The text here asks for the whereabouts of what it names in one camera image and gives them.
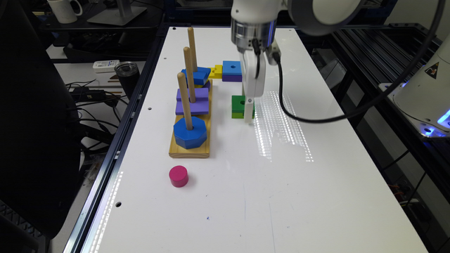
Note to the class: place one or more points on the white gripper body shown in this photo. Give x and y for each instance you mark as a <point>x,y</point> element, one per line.
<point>253,69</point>

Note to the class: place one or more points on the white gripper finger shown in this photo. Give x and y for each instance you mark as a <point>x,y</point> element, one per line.
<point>248,110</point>

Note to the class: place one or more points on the dark green square block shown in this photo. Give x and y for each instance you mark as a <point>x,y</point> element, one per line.
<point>237,103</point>

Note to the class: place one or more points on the light green block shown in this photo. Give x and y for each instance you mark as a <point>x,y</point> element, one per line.
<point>237,115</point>

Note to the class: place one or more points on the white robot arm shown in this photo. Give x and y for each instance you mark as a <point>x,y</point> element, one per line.
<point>253,26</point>

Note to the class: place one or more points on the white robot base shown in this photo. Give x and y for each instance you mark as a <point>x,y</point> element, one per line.
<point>424,99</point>

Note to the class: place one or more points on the dark purple square block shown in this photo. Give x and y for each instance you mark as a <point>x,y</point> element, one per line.
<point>231,78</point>

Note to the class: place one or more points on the light blue square block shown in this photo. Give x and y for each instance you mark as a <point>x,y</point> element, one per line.
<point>231,68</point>

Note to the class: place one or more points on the yellow block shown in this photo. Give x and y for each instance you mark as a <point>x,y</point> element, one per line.
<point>216,72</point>

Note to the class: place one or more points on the purple square block on peg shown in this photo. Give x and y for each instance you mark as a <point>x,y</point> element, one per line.
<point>199,107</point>

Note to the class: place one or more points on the blue block on rear peg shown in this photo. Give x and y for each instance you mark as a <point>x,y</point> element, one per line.
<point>201,76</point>

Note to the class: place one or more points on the blue octagon block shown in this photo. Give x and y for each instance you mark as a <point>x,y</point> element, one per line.
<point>190,138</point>

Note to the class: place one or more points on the pink cylinder block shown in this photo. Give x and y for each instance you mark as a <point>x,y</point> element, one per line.
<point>178,176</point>

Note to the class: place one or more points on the wooden peg base board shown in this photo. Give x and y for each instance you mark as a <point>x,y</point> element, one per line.
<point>176,151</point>

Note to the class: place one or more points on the middle wooden peg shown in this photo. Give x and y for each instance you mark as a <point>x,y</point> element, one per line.
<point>189,73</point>

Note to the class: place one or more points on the wooden peg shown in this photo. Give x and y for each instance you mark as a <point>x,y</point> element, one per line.
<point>189,73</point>
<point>185,100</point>
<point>191,38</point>

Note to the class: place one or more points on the front wooden peg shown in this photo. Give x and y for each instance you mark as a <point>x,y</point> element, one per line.
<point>185,100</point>

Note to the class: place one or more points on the rear wooden peg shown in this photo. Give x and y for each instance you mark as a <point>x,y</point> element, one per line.
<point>191,38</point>

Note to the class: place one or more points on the black tumbler cup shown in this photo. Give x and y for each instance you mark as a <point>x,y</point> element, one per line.
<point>128,75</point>

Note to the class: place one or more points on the white remote control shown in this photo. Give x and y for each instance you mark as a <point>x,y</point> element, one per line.
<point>105,66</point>

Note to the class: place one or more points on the monitor stand base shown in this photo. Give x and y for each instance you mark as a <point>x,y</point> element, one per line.
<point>123,14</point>

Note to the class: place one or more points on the white mug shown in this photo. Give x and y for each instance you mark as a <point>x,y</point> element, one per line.
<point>64,11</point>

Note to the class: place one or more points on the black office chair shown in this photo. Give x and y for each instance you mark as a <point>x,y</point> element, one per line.
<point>40,150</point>

